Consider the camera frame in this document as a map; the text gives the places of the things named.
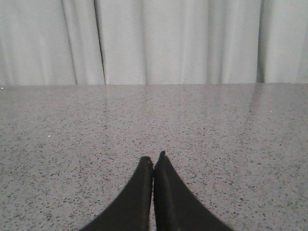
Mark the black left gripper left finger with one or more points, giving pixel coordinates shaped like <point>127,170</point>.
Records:
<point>130,210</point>

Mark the white pleated curtain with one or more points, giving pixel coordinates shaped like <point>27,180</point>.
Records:
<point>57,42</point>

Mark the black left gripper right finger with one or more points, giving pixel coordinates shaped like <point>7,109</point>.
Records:
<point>175,206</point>

